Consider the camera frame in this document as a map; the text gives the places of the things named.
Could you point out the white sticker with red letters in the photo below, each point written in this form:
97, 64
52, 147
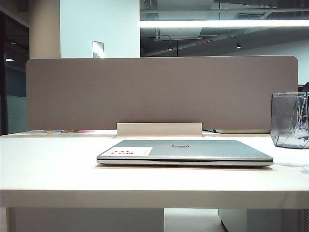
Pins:
131, 151

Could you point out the white desk support panel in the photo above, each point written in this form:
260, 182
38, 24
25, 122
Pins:
84, 221

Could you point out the grey-brown desk partition screen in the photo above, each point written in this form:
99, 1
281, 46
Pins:
169, 91

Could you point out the long white ceiling light strip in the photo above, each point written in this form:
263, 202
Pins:
217, 24

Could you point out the ceiling air vent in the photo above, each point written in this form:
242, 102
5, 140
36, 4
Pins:
251, 16

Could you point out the silver Dell laptop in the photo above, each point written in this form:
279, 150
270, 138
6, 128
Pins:
205, 151

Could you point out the white partition foot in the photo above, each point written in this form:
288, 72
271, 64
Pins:
49, 133

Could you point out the red ceiling sign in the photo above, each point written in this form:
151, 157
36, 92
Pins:
204, 42

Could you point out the framed wall sign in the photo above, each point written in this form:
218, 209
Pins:
97, 49

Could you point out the white partition base rail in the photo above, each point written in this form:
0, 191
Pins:
243, 131

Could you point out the transparent grey faceted water cup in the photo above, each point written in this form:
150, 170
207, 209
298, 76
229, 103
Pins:
287, 120

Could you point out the small round ceiling spotlight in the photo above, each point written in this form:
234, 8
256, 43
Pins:
238, 46
170, 48

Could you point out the white under-desk cabinet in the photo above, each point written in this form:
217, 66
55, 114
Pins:
260, 221

